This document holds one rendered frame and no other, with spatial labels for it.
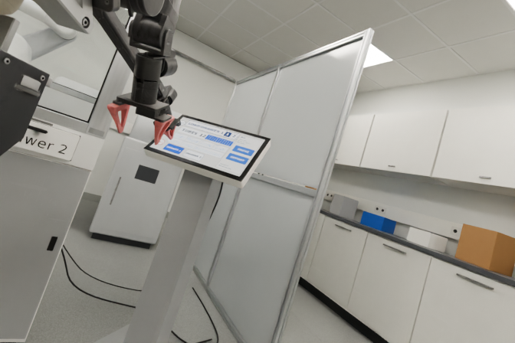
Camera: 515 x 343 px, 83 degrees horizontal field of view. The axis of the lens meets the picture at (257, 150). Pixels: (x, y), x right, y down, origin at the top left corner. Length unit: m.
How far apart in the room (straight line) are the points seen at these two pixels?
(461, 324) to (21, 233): 2.57
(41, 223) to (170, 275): 0.57
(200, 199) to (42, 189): 0.63
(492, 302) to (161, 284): 2.03
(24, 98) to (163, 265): 1.06
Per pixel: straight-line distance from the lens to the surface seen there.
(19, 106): 0.62
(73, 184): 1.47
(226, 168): 1.27
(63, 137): 1.44
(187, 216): 1.43
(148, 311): 1.59
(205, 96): 4.89
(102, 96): 1.46
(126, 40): 1.16
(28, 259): 1.56
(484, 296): 2.59
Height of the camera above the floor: 0.98
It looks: 6 degrees up
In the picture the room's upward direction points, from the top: 18 degrees clockwise
